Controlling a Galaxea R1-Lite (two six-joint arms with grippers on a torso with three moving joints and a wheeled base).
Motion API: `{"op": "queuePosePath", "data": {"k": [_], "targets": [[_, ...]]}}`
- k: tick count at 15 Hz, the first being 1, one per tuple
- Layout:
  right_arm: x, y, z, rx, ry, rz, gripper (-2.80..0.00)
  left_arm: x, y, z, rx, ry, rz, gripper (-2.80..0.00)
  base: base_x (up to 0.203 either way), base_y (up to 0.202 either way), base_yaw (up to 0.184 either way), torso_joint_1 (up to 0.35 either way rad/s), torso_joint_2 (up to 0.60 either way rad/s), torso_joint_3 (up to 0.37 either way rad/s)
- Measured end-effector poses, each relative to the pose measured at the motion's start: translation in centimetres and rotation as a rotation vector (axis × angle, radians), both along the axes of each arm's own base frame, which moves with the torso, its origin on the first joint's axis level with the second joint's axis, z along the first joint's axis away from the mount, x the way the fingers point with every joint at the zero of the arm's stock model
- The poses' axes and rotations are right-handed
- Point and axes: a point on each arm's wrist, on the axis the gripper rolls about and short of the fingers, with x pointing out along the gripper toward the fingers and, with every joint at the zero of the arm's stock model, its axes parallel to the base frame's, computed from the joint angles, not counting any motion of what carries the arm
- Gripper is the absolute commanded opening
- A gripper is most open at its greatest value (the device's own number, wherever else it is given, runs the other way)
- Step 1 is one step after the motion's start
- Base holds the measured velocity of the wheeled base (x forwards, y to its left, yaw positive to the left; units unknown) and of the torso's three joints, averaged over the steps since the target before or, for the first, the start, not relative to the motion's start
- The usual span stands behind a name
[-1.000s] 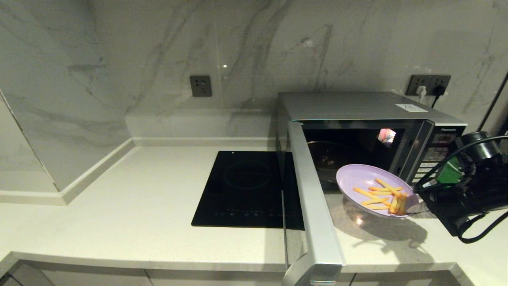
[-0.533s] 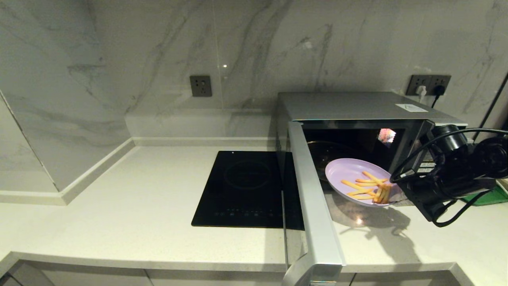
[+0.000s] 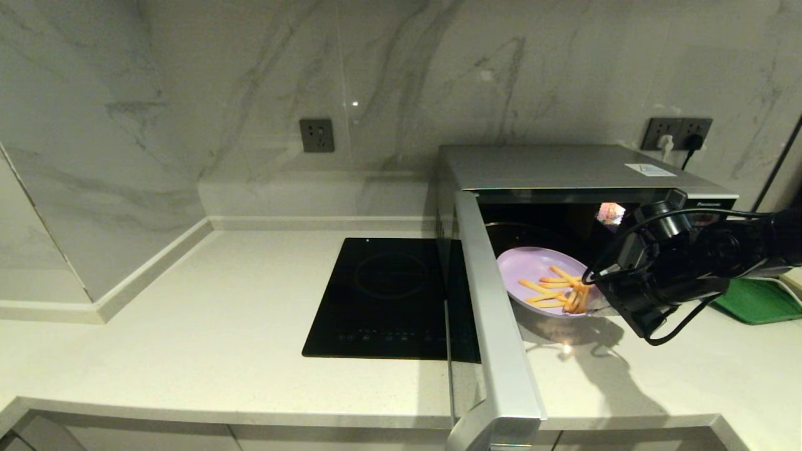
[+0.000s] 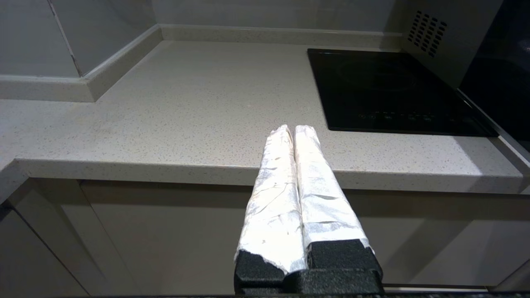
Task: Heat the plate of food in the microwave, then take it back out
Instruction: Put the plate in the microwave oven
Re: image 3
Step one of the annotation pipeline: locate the silver microwave oven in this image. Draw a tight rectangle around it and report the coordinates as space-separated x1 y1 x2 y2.
437 145 739 314

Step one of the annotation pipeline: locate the black glass microwave door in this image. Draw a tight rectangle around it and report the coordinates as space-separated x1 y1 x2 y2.
444 190 547 451

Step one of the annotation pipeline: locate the green plastic tray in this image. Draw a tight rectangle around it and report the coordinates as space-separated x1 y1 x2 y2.
711 277 802 325

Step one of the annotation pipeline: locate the grey single wall socket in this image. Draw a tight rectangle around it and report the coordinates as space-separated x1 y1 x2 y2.
299 119 335 153

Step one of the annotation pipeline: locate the black cylindrical wrist camera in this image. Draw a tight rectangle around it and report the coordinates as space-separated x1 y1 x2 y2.
635 200 690 240

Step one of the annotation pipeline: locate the purple plate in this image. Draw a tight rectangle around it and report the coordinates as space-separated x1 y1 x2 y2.
497 246 596 317

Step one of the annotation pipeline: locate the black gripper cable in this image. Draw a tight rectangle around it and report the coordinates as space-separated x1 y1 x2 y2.
581 209 778 346

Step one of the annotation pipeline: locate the grey double wall socket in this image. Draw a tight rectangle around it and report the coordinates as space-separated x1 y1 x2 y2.
641 117 714 152

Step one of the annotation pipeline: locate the white paper label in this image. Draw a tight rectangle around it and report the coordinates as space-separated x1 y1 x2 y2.
625 163 677 177

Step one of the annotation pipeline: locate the grey cabinet front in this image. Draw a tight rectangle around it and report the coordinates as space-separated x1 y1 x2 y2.
229 425 453 451
539 429 731 451
14 412 242 451

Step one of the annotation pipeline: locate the black induction cooktop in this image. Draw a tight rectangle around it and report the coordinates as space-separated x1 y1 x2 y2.
302 237 452 360

